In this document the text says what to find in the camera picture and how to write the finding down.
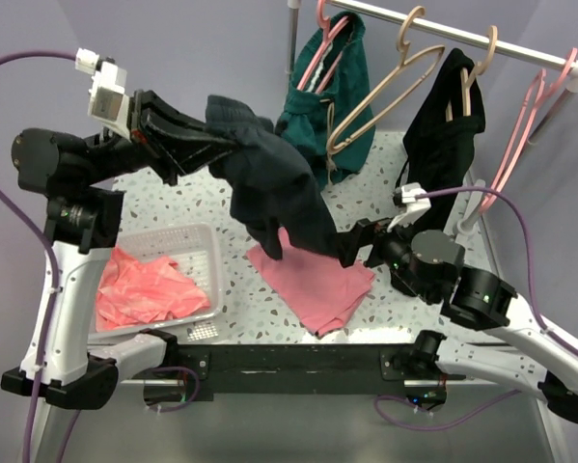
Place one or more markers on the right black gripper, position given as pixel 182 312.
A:
pixel 365 231

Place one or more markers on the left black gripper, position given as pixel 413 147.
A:
pixel 178 143

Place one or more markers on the dark navy shorts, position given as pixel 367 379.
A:
pixel 273 186

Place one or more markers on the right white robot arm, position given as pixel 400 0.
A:
pixel 431 267

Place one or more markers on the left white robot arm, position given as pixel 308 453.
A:
pixel 80 232

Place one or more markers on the pink folded shorts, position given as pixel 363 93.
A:
pixel 317 289

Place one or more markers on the black hanging shorts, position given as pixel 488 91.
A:
pixel 439 142

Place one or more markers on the green hanging shorts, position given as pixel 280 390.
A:
pixel 335 89

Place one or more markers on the pink hanger with green shorts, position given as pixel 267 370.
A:
pixel 328 33

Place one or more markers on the beige hanger with black shorts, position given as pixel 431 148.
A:
pixel 468 77

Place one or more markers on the empty pink hanger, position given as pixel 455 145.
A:
pixel 534 98

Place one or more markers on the white plastic laundry basket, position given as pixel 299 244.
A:
pixel 196 249

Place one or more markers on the coral pink patterned garment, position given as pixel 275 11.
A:
pixel 132 292

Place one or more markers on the metal clothes rack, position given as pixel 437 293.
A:
pixel 477 205

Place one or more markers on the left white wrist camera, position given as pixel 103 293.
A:
pixel 108 101

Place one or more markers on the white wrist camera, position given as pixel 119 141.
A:
pixel 108 101
pixel 411 208

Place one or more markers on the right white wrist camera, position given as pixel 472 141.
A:
pixel 411 208

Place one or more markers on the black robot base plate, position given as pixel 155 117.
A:
pixel 296 369

